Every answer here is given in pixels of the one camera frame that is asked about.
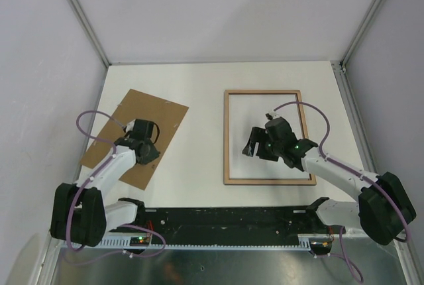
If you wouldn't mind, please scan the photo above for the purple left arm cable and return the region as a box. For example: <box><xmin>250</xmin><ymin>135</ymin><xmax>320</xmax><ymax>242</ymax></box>
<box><xmin>62</xmin><ymin>109</ymin><xmax>166</xmax><ymax>266</ymax></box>

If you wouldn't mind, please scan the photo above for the printed photo paper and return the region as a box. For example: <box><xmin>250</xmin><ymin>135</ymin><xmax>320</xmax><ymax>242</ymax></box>
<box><xmin>227</xmin><ymin>91</ymin><xmax>313</xmax><ymax>185</ymax></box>

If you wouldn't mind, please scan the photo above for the grey slotted cable duct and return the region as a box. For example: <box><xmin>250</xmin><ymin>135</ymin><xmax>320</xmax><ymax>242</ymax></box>
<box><xmin>60</xmin><ymin>234</ymin><xmax>312</xmax><ymax>251</ymax></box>

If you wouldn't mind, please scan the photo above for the brown cardboard backing board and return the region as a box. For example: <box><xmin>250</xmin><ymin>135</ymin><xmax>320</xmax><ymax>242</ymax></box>
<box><xmin>99</xmin><ymin>89</ymin><xmax>189</xmax><ymax>190</ymax></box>

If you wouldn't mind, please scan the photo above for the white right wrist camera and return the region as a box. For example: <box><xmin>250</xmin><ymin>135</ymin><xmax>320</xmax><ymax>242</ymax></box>
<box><xmin>266</xmin><ymin>111</ymin><xmax>278</xmax><ymax>121</ymax></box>

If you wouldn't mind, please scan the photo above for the aluminium corner post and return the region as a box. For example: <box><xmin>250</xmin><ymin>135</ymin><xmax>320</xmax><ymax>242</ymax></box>
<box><xmin>340</xmin><ymin>0</ymin><xmax>386</xmax><ymax>68</ymax></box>
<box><xmin>67</xmin><ymin>0</ymin><xmax>111</xmax><ymax>68</ymax></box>

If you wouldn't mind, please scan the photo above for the left aluminium corner post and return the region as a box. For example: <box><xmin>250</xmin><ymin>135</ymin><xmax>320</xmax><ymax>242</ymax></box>
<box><xmin>67</xmin><ymin>0</ymin><xmax>111</xmax><ymax>68</ymax></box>

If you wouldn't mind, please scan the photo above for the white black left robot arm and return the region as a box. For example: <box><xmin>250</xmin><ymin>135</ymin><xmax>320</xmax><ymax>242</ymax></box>
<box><xmin>50</xmin><ymin>119</ymin><xmax>160</xmax><ymax>247</ymax></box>

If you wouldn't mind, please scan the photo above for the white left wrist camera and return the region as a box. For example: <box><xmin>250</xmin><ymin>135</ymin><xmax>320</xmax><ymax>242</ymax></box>
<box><xmin>123</xmin><ymin>120</ymin><xmax>135</xmax><ymax>132</ymax></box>

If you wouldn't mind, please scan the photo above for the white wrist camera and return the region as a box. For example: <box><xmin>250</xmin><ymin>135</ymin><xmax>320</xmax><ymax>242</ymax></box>
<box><xmin>123</xmin><ymin>120</ymin><xmax>135</xmax><ymax>132</ymax></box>
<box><xmin>266</xmin><ymin>111</ymin><xmax>278</xmax><ymax>121</ymax></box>

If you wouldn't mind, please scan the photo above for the right side aluminium rail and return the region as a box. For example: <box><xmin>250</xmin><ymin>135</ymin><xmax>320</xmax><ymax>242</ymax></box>
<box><xmin>330</xmin><ymin>61</ymin><xmax>378</xmax><ymax>173</ymax></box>

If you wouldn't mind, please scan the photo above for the wooden picture frame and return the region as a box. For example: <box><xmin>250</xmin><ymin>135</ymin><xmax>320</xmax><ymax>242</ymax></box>
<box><xmin>223</xmin><ymin>89</ymin><xmax>317</xmax><ymax>186</ymax></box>

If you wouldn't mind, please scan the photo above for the aluminium rail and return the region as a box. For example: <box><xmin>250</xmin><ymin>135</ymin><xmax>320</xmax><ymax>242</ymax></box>
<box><xmin>330</xmin><ymin>61</ymin><xmax>378</xmax><ymax>173</ymax></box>
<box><xmin>48</xmin><ymin>208</ymin><xmax>409</xmax><ymax>237</ymax></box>

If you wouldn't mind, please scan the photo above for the aluminium front rail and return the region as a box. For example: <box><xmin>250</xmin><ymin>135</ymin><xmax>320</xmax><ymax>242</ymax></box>
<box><xmin>48</xmin><ymin>208</ymin><xmax>409</xmax><ymax>237</ymax></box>

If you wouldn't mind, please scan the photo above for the right aluminium corner post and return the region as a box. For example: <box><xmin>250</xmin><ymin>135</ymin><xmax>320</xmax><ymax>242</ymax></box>
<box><xmin>340</xmin><ymin>0</ymin><xmax>386</xmax><ymax>68</ymax></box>

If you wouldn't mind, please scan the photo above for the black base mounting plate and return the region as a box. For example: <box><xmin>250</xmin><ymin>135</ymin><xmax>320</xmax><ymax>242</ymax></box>
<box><xmin>131</xmin><ymin>205</ymin><xmax>341</xmax><ymax>247</ymax></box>

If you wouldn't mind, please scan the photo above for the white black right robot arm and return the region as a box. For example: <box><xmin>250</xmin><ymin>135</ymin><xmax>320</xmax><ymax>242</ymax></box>
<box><xmin>242</xmin><ymin>117</ymin><xmax>417</xmax><ymax>245</ymax></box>

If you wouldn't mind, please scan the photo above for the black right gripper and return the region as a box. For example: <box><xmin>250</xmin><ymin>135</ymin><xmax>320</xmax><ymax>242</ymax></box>
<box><xmin>242</xmin><ymin>127</ymin><xmax>283</xmax><ymax>162</ymax></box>

